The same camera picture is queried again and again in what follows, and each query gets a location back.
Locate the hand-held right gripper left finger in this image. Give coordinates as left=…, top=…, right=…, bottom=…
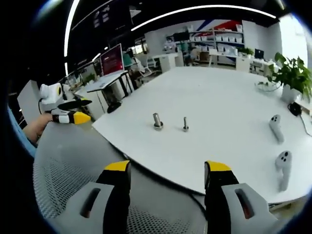
left=63, top=160, right=132, bottom=234

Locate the black computer mouse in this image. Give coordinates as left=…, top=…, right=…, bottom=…
left=106, top=101, right=122, bottom=114

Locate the black-legged laptop stand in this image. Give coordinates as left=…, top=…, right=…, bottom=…
left=96, top=72, right=137, bottom=114

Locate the white plant pot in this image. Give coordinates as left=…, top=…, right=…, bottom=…
left=280, top=85, right=302, bottom=104

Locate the long curved ceiling light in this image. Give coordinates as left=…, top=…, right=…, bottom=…
left=131, top=4, right=277, bottom=32

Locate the white office chair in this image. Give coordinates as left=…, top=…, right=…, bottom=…
left=140, top=55, right=161, bottom=76

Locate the white hand controller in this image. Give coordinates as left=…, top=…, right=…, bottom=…
left=269, top=114, right=285, bottom=144
left=275, top=150, right=293, bottom=192

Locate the black power adapter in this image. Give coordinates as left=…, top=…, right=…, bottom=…
left=289, top=101, right=303, bottom=117

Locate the white cabinet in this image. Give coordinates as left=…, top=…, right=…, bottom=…
left=158, top=53, right=183, bottom=73

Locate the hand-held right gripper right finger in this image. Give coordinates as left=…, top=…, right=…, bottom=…
left=204, top=160, right=281, bottom=234

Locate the laptop with red screen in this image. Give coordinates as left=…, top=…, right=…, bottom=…
left=86, top=43, right=129, bottom=93

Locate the small green desk plant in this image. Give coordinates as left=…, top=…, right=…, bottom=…
left=237, top=47, right=254, bottom=58

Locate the large metal threaded stud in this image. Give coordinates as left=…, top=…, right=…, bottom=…
left=152, top=112, right=164, bottom=131

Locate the white storage shelf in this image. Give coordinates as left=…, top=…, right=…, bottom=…
left=190, top=24, right=244, bottom=53

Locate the grey mesh chair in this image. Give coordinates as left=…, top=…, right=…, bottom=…
left=33, top=119, right=209, bottom=234

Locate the large green leafy plant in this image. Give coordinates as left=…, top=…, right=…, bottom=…
left=267, top=52, right=312, bottom=102

